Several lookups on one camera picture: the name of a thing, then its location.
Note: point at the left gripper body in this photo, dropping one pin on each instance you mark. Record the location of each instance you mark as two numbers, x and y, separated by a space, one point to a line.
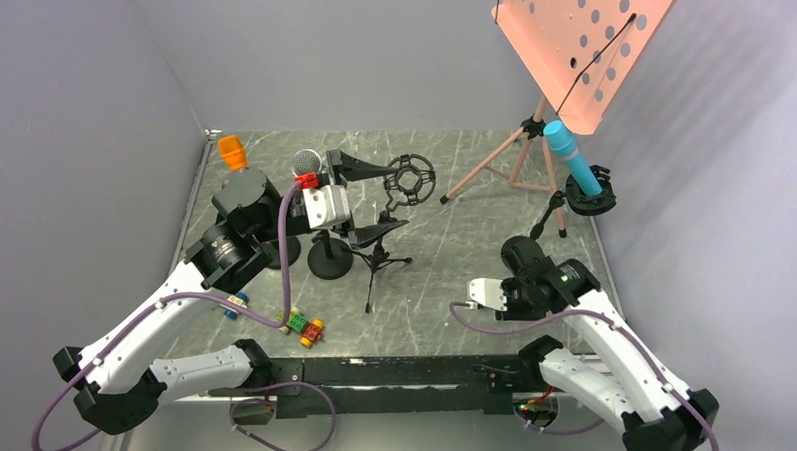
337 222

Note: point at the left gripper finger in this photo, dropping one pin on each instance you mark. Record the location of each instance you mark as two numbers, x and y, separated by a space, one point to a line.
346 168
363 237

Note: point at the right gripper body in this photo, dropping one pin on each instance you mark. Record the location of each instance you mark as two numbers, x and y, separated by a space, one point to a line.
521 304

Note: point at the black round base stand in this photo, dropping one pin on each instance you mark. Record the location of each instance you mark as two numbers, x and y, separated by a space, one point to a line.
329 258

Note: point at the silver mesh black microphone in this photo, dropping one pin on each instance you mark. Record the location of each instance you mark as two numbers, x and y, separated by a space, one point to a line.
306 161

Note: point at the tripod shock mount stand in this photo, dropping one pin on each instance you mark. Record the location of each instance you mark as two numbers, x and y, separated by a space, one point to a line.
412 183

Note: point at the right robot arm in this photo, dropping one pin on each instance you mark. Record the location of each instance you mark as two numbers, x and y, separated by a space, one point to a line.
650 407

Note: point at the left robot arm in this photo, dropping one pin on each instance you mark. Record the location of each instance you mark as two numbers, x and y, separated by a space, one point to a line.
120 380

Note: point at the orange microphone round stand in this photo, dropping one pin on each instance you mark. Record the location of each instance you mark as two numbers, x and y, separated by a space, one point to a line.
270 248

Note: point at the pink music stand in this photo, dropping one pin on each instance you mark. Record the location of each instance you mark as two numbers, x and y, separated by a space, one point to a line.
578 53

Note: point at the colourful toy block car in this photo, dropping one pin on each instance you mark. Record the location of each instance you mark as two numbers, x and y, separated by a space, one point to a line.
309 331

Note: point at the white blue toy block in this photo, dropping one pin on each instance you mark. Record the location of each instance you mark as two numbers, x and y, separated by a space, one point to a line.
240 301

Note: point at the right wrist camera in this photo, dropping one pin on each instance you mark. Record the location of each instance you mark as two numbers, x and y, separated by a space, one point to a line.
486 293

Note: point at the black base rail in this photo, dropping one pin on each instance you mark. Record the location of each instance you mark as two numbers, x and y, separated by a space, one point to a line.
491 384

